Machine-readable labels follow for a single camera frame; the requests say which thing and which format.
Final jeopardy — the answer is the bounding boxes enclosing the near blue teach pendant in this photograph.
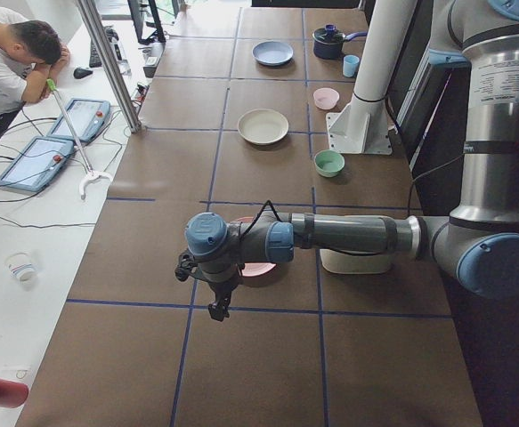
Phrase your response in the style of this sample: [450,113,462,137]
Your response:
[0,137,74,193]

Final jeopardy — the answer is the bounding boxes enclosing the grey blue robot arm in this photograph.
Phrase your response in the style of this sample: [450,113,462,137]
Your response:
[175,1,519,321]

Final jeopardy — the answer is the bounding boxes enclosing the far blue teach pendant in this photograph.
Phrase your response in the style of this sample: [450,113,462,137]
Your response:
[47,98,110,144]

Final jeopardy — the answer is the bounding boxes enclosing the black keyboard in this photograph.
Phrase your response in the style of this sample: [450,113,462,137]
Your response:
[88,41,102,68]

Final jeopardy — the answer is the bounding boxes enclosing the person in white shirt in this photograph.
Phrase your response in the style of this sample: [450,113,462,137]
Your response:
[0,7,70,138]

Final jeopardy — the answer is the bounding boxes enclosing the aluminium frame post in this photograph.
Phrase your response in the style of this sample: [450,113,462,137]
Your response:
[76,0,142,133]

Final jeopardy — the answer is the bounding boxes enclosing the blue teach pendant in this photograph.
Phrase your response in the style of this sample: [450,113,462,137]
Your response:
[47,98,110,144]
[0,137,74,193]

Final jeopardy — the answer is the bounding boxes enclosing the black computer mouse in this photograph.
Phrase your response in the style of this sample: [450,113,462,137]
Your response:
[73,67,93,80]

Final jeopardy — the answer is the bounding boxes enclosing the cream white plate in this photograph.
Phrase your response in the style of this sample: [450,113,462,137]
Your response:
[238,109,289,145]

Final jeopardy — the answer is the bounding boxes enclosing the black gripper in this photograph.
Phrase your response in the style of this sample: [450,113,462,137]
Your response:
[174,250,243,321]

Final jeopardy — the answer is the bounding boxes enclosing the light blue cup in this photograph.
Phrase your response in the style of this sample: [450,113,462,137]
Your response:
[342,54,361,78]

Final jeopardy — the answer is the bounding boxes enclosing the pink bowl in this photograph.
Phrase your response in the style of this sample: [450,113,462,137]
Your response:
[312,87,340,110]

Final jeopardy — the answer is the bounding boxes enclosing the dark blue pot with lid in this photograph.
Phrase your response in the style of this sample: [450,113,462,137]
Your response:
[312,24,368,60]

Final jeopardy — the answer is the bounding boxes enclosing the blue plate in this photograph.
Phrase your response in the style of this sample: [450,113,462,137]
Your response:
[252,41,294,67]

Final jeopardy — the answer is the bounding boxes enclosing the pink plate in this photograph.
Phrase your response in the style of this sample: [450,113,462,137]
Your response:
[234,216,276,278]

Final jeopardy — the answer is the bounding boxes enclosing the paper cup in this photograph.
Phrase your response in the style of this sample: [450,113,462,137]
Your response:
[4,252,36,282]

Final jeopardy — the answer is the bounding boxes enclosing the cream white toaster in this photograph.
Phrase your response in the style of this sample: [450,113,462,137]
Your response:
[320,249,393,275]

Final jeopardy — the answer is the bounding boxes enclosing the white reacher grabber stick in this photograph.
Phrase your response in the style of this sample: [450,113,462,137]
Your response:
[46,78,113,200]

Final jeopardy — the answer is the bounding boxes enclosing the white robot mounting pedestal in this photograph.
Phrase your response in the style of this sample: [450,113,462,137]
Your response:
[327,0,418,156]

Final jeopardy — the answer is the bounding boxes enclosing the black monitor stand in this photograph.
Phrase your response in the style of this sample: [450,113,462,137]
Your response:
[127,0,166,45]

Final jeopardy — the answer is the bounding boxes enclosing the green bowl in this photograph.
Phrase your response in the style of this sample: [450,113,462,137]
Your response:
[313,149,345,178]

